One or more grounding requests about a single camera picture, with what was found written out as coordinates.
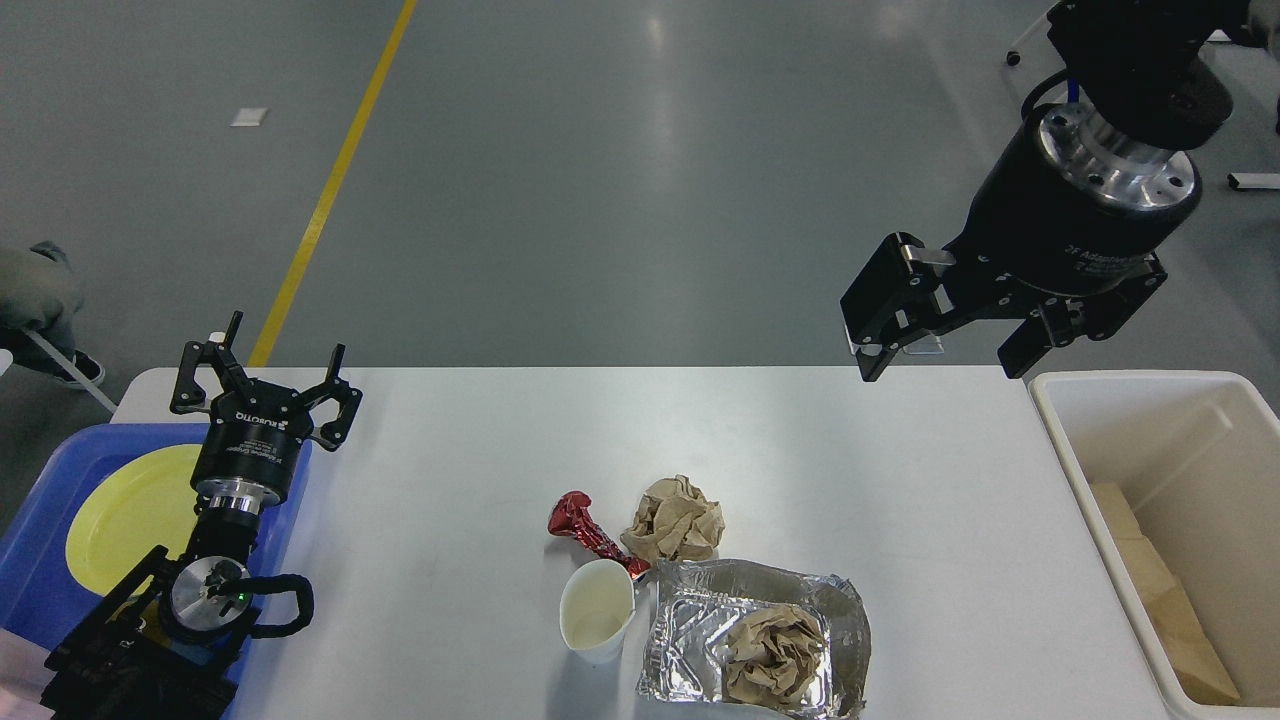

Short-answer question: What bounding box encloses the large brown paper bag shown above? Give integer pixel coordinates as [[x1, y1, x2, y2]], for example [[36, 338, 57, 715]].
[[1089, 483, 1181, 605]]

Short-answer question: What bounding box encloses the red foil wrapper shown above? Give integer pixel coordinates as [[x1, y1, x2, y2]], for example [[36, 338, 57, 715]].
[[547, 489, 652, 582]]

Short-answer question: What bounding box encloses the black white sneaker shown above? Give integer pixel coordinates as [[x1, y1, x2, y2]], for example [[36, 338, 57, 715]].
[[56, 351, 106, 391]]

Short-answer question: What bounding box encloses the aluminium foil tray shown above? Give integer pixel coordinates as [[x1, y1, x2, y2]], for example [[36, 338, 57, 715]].
[[637, 559, 870, 719]]

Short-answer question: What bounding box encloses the person leg in jeans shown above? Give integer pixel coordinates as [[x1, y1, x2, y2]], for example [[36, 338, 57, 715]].
[[1, 241, 84, 374]]

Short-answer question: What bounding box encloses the blue plastic tray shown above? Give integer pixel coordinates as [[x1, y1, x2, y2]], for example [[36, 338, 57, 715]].
[[3, 424, 310, 693]]

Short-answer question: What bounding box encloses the paper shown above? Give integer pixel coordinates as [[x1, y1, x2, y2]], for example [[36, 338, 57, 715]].
[[722, 605, 827, 710]]

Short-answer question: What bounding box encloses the office chair with castors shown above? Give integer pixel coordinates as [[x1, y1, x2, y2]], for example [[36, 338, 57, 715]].
[[1004, 5, 1053, 68]]

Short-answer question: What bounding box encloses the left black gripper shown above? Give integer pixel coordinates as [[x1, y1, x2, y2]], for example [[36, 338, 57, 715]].
[[168, 311, 364, 516]]

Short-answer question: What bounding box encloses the white bar on floor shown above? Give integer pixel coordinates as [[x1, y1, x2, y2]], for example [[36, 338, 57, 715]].
[[1228, 172, 1280, 192]]

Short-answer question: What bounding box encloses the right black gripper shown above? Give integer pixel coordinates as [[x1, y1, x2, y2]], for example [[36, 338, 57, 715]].
[[840, 102, 1202, 382]]

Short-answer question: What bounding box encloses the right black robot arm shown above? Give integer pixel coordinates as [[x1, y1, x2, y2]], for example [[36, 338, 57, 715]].
[[840, 1, 1277, 382]]

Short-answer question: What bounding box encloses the brown paper ball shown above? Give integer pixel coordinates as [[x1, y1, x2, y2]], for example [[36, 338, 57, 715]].
[[621, 474, 724, 564]]

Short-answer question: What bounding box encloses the yellow plastic plate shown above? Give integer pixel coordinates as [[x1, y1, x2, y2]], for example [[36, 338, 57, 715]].
[[65, 445, 200, 596]]

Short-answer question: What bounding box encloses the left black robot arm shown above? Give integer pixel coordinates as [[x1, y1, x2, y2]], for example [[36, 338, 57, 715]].
[[40, 313, 362, 719]]

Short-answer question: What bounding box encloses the white plastic bin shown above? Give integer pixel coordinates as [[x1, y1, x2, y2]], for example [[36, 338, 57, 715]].
[[1029, 370, 1279, 719]]

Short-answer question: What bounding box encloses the right floor outlet plate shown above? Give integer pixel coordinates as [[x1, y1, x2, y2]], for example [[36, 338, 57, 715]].
[[900, 334, 946, 357]]

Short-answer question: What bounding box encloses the white paper cup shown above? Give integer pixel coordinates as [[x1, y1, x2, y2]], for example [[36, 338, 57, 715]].
[[558, 559, 636, 666]]

